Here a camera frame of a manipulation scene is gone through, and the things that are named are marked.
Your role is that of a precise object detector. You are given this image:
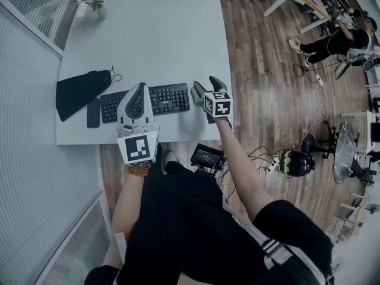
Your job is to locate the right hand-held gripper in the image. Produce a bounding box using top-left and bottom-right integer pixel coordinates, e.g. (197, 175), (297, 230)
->
(192, 75), (234, 125)

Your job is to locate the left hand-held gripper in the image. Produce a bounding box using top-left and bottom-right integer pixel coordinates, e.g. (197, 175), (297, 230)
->
(116, 82), (162, 166)

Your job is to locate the black keyboard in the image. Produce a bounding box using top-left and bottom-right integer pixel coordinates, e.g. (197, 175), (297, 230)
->
(100, 83), (191, 124)

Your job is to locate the person's left forearm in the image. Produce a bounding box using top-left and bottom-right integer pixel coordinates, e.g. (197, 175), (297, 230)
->
(110, 170), (150, 242)

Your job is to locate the person's right forearm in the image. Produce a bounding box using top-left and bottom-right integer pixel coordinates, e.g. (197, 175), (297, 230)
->
(214, 116), (274, 224)

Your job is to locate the person's left hand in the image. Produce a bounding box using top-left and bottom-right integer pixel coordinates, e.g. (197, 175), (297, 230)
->
(116, 124), (153, 137)

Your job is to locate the black smartphone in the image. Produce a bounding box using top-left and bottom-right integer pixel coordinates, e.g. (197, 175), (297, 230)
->
(86, 97), (102, 129)

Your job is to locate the person's white shoe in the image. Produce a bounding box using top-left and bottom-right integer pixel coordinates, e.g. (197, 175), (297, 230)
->
(163, 150), (179, 172)

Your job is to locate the black monitor device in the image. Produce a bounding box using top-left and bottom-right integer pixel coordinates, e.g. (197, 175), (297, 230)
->
(189, 142), (227, 175)

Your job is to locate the black stool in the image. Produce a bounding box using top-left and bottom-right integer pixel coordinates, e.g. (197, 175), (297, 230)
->
(302, 133), (317, 154)

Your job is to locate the black glossy helmet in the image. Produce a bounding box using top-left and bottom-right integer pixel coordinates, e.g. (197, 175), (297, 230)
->
(280, 148), (316, 179)

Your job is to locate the person's black clothing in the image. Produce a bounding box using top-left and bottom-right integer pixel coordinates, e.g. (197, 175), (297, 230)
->
(84, 142), (335, 285)

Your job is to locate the grey shell chair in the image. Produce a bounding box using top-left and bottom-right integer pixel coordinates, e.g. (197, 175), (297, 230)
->
(335, 49), (357, 80)

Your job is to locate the round marble side table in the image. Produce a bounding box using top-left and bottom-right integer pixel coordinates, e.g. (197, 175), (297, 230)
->
(332, 121), (357, 185)

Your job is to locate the black drawstring pouch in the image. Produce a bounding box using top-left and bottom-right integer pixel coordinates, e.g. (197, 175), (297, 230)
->
(55, 66), (123, 123)

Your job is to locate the wooden bead bracelet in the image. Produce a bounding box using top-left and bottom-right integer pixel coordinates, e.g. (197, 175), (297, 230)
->
(127, 163), (152, 178)

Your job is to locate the black cable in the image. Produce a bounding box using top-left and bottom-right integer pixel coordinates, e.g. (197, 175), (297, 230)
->
(292, 62), (320, 83)
(247, 145), (280, 172)

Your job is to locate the white cable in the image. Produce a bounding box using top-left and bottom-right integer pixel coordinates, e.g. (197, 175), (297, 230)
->
(308, 83), (329, 131)

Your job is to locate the grey striped bag strap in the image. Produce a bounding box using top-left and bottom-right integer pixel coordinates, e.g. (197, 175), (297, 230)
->
(222, 199), (328, 285)

